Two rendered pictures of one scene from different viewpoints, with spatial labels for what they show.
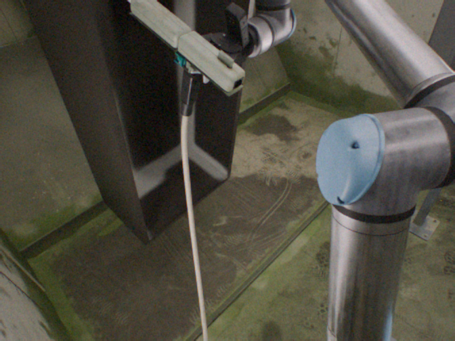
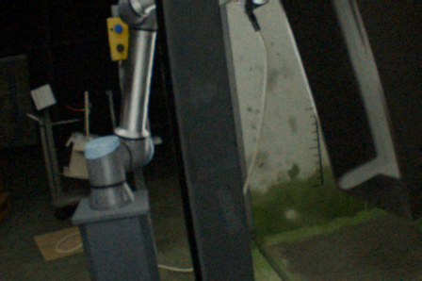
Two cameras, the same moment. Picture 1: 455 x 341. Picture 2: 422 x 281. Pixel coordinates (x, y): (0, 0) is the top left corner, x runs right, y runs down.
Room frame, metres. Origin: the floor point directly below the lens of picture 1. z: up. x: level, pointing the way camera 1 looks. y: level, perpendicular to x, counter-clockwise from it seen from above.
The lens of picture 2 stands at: (1.36, -1.53, 1.09)
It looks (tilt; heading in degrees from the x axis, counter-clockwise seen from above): 3 degrees down; 117
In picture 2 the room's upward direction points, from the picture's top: 7 degrees counter-clockwise
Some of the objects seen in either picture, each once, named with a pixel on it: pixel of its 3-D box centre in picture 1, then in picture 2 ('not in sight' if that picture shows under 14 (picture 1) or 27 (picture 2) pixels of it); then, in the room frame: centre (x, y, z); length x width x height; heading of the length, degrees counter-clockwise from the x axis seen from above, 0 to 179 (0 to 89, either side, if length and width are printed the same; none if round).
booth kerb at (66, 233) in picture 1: (189, 151); not in sight; (2.03, 0.26, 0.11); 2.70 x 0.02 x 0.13; 130
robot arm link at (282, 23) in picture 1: (271, 26); not in sight; (0.87, -0.17, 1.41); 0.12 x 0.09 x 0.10; 134
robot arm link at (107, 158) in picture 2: not in sight; (105, 159); (0.15, -0.39, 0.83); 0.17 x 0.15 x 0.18; 94
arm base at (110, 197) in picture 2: not in sight; (109, 191); (0.15, -0.40, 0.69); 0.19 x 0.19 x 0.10
